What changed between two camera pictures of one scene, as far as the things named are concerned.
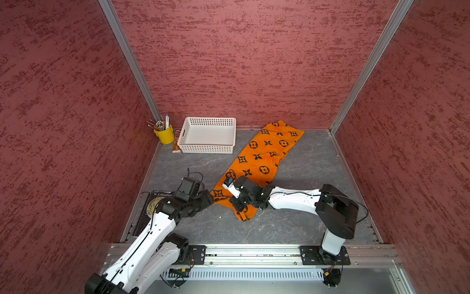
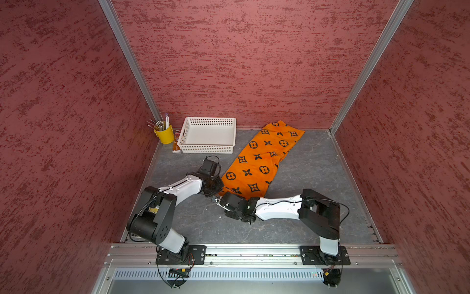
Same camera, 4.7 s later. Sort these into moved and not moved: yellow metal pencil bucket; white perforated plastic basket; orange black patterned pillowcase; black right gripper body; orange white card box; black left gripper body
Moved: black left gripper body; black right gripper body
Not moved: orange white card box; yellow metal pencil bucket; white perforated plastic basket; orange black patterned pillowcase
